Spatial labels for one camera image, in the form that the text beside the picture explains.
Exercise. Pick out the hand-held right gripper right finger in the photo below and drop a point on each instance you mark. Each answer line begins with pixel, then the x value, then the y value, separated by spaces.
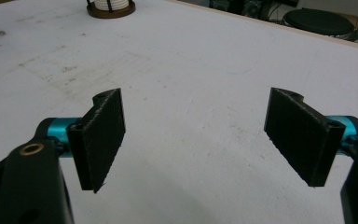
pixel 298 137

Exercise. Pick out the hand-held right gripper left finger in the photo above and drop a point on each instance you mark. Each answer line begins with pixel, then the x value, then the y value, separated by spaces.
pixel 99 140

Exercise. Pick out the brown wooden cup holder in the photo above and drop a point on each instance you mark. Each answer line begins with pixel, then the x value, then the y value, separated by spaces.
pixel 112 14

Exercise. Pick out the dark equipment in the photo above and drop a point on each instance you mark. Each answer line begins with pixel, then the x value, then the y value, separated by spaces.
pixel 245 7

